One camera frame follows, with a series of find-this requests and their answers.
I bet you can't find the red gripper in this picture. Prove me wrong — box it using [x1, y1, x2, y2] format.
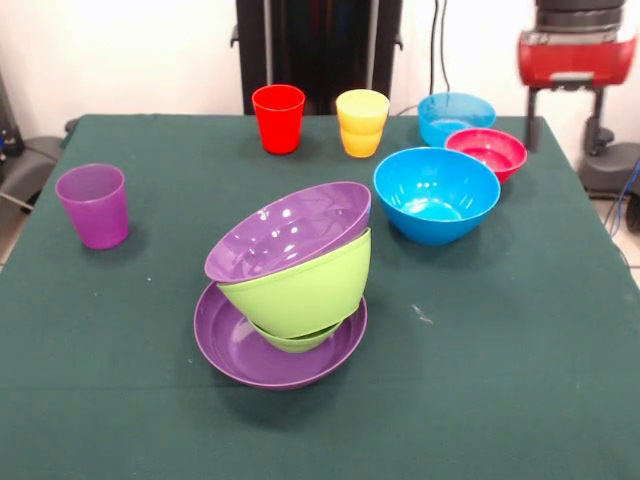
[516, 28, 639, 159]

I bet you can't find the large blue bowl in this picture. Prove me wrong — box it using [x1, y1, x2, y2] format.
[372, 146, 502, 246]

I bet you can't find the large purple bowl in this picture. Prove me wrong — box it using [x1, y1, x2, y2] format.
[203, 181, 373, 284]
[193, 282, 369, 391]

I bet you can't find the large green bowl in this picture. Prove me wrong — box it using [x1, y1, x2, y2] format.
[216, 227, 373, 340]

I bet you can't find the small green bowl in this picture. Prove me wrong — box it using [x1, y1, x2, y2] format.
[248, 319, 345, 355]

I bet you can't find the dark grey equipment base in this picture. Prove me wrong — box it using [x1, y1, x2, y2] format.
[578, 126, 640, 202]
[0, 134, 69, 214]

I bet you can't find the small red bowl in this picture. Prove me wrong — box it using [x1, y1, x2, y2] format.
[444, 127, 529, 185]

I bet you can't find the small blue bowl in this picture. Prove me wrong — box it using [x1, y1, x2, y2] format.
[417, 91, 498, 149]

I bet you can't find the yellow cup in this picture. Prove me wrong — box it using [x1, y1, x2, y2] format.
[335, 89, 391, 159]

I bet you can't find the red cup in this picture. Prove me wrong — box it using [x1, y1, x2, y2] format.
[250, 85, 306, 156]

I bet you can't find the purple cup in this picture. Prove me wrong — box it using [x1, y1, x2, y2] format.
[54, 163, 130, 251]

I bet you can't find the dark green tablecloth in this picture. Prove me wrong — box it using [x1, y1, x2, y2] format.
[0, 113, 640, 480]

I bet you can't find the black equipment rack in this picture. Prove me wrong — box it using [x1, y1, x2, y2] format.
[0, 69, 25, 166]

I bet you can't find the blue floor cable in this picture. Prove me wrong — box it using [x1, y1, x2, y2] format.
[610, 159, 640, 237]

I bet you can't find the black wall cable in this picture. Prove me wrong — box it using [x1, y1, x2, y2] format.
[428, 0, 439, 100]
[438, 0, 451, 97]

